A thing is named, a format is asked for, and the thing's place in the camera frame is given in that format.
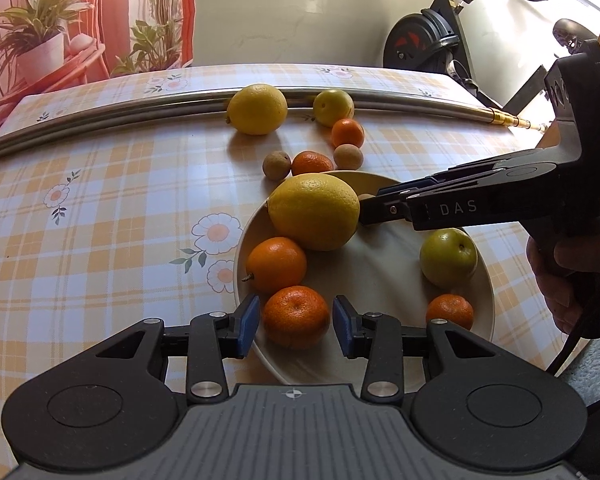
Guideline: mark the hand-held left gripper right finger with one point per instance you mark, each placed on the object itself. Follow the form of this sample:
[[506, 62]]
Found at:
[[342, 327]]

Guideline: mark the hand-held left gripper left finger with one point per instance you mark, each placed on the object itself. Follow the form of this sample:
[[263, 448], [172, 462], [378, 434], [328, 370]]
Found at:
[[247, 327]]

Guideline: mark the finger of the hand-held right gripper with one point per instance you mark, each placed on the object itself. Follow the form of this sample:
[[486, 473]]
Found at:
[[385, 209], [445, 176]]

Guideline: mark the orange tangerine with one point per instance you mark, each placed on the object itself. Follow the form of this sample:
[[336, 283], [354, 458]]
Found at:
[[276, 265], [296, 317], [312, 162], [347, 132], [450, 311]]

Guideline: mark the cream round plate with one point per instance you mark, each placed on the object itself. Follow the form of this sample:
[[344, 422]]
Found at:
[[380, 270]]

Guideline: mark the yellow lemon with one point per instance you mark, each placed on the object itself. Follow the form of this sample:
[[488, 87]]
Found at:
[[257, 109], [313, 211]]

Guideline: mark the green apple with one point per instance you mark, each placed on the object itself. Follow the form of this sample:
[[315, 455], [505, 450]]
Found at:
[[448, 257]]

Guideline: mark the person's right hand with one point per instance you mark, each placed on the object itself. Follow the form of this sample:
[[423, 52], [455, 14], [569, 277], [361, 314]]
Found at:
[[550, 280]]

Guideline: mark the yellow-green apple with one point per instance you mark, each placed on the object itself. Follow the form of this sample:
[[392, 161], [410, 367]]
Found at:
[[333, 107]]

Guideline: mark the black exercise bike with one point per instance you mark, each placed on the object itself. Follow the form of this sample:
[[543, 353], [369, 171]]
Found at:
[[420, 35]]

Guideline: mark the plaid floral tablecloth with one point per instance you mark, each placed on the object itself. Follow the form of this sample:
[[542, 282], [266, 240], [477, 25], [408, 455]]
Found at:
[[105, 240]]

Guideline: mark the steel pole with brass end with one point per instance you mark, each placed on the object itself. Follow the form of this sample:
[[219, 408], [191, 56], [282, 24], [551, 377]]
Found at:
[[130, 115]]

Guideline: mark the printed room scene wall tapestry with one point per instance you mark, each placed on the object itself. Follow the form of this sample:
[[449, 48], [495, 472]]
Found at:
[[105, 10]]

